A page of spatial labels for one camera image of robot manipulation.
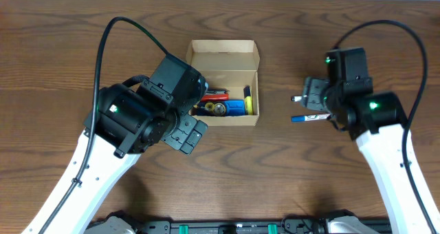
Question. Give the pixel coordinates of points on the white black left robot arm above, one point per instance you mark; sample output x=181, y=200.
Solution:
x=131, y=117

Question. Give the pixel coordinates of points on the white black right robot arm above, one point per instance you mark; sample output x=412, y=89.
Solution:
x=375, y=122

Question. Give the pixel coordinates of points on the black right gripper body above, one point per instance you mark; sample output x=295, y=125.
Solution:
x=314, y=93

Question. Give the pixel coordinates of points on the black capped white marker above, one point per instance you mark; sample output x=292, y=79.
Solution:
x=296, y=98

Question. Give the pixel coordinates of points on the red stapler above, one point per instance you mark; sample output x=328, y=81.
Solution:
x=215, y=95

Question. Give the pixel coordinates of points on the brown cardboard box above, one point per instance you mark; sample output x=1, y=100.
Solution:
x=230, y=65

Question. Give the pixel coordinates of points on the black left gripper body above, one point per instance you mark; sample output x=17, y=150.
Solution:
x=182, y=136

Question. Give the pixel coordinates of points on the blue plastic staple remover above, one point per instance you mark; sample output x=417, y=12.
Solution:
x=234, y=108

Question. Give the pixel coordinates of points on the yellow highlighter pen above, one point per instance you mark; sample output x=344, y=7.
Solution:
x=248, y=100

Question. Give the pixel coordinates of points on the blue capped white marker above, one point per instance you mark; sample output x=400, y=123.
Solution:
x=313, y=117

